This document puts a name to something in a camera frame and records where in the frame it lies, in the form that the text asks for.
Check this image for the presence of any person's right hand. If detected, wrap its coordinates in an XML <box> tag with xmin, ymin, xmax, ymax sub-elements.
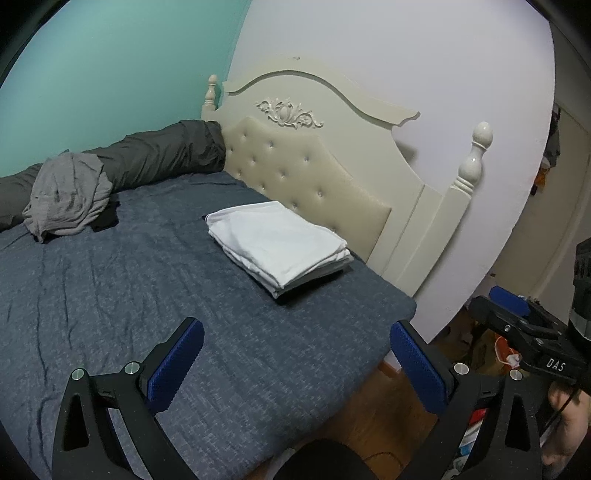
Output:
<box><xmin>542</xmin><ymin>382</ymin><xmax>590</xmax><ymax>479</ymax></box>

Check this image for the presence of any dark grey rolled duvet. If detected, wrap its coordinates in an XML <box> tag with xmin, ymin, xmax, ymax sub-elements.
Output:
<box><xmin>1</xmin><ymin>120</ymin><xmax>226</xmax><ymax>231</ymax></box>

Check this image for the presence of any light grey crumpled garment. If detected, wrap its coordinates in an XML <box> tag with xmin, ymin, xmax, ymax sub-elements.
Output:
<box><xmin>23</xmin><ymin>152</ymin><xmax>112</xmax><ymax>243</ymax></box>

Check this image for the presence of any black garment under grey cloth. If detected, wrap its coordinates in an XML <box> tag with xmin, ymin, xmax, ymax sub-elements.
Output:
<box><xmin>89</xmin><ymin>199</ymin><xmax>120</xmax><ymax>233</ymax></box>

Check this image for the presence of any folded white clothes stack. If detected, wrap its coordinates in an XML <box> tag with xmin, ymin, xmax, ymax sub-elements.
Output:
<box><xmin>204</xmin><ymin>201</ymin><xmax>353</xmax><ymax>298</ymax></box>

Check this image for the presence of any cream tufted headboard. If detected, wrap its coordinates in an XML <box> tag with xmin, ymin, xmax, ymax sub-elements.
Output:
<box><xmin>201</xmin><ymin>57</ymin><xmax>493</xmax><ymax>295</ymax></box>

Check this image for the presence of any blue patterned bed sheet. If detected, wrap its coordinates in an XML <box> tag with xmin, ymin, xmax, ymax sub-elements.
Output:
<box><xmin>1</xmin><ymin>173</ymin><xmax>416</xmax><ymax>479</ymax></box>

